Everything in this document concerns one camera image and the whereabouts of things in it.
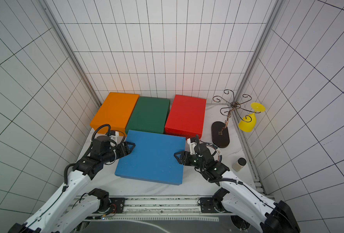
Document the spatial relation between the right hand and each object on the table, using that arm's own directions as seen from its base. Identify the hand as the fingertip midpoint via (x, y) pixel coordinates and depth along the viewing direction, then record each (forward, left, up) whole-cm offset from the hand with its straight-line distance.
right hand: (176, 153), depth 78 cm
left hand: (0, +26, +2) cm, 26 cm away
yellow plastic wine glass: (+15, -41, +7) cm, 44 cm away
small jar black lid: (-2, -35, -5) cm, 36 cm away
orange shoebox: (+30, +46, -1) cm, 54 cm away
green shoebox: (+31, +21, -5) cm, 38 cm away
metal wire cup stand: (+22, -30, -12) cm, 39 cm away
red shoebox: (+28, -5, -2) cm, 29 cm away
